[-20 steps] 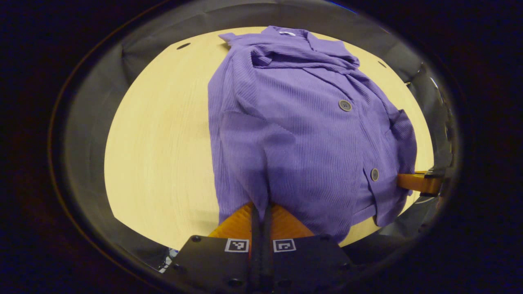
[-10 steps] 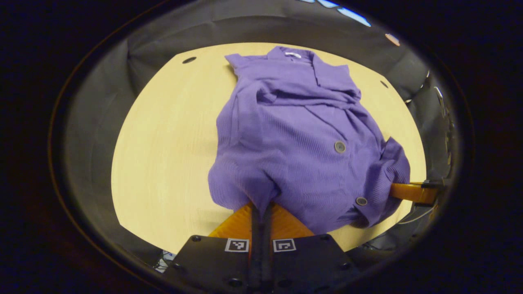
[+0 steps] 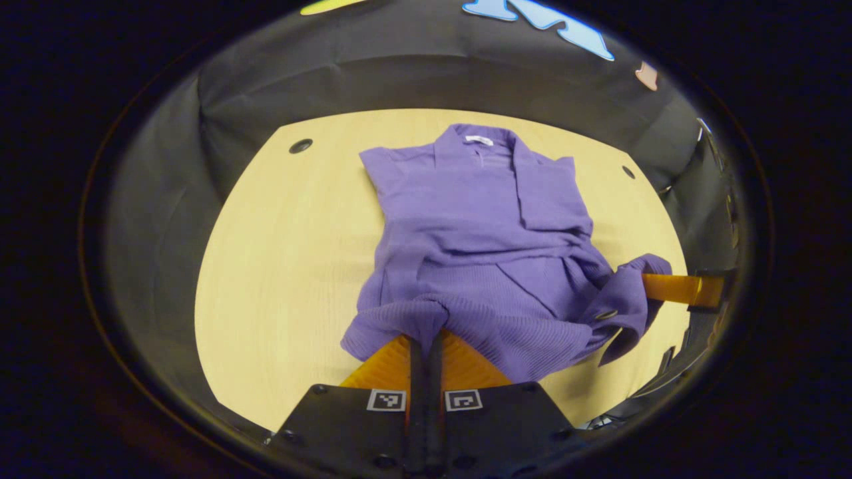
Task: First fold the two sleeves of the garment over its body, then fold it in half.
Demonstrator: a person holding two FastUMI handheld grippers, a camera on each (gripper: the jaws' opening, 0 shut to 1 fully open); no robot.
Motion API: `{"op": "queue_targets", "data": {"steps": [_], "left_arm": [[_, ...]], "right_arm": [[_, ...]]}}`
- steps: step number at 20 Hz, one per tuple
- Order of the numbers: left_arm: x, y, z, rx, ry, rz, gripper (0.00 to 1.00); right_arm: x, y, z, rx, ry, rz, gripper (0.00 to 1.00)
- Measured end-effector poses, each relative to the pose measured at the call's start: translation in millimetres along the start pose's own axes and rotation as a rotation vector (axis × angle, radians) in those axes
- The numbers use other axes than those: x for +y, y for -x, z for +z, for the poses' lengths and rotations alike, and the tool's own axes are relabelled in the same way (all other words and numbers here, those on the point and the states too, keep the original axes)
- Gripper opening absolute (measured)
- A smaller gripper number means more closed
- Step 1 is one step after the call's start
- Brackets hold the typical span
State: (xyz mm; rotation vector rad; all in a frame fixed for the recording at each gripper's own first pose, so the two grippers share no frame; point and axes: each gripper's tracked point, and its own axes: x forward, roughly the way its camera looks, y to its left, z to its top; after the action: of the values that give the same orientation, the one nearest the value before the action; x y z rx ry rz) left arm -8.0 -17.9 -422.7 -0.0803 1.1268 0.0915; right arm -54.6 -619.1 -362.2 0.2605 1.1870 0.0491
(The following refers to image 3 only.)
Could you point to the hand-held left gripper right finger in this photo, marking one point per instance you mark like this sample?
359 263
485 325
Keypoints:
434 412

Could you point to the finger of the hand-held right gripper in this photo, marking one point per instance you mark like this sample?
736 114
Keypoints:
672 289

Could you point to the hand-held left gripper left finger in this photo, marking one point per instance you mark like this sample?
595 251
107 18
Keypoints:
417 412

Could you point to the purple knit collared shirt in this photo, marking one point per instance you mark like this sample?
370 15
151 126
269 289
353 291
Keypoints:
479 253

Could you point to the black round table grommet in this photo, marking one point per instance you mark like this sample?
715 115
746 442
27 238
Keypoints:
300 146
628 171

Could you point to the black backdrop cloth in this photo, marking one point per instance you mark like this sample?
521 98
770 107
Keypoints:
399 73

